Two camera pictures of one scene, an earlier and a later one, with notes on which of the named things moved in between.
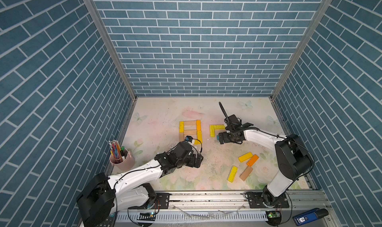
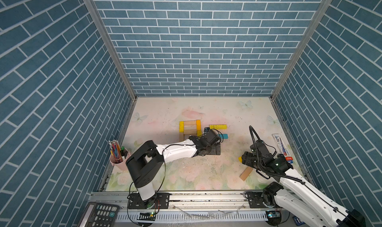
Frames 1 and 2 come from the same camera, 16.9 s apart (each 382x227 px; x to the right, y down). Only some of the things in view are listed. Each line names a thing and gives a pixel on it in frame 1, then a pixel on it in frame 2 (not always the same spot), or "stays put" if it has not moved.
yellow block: [181, 127] stays put
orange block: [198, 124] stays put
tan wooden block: [181, 137] stays put
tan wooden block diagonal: [190, 131] stays put
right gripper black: [225, 139] -> [246, 157]
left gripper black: [192, 163] -> [214, 151]
